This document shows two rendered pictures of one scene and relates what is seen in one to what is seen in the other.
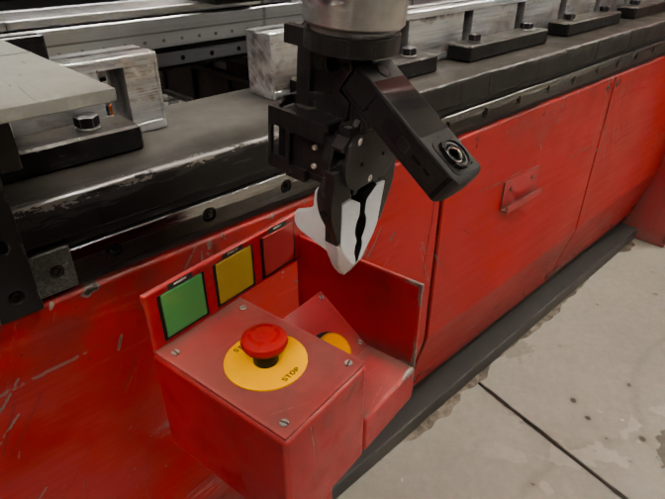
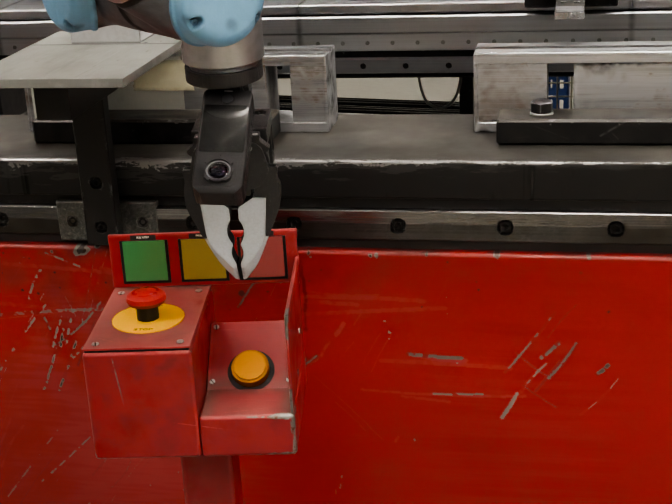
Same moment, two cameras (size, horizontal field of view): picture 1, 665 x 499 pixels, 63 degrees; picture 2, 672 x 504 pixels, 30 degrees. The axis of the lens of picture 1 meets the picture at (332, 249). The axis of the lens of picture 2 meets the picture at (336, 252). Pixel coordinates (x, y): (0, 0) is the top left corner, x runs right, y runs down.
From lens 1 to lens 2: 103 cm
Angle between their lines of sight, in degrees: 51
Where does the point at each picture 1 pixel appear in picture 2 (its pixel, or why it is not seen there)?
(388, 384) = (254, 411)
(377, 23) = (197, 62)
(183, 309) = (142, 263)
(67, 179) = (181, 150)
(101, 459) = not seen: hidden behind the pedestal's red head
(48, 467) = not seen: hidden behind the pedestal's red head
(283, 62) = (494, 89)
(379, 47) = (205, 79)
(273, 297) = (374, 359)
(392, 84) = (223, 110)
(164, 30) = (471, 30)
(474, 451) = not seen: outside the picture
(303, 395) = (127, 340)
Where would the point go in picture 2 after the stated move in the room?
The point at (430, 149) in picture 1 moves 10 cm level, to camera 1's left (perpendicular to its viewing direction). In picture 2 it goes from (198, 160) to (145, 139)
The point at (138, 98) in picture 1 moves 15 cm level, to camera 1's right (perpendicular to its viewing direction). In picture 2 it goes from (300, 97) to (376, 119)
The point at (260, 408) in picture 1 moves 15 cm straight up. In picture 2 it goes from (100, 334) to (81, 187)
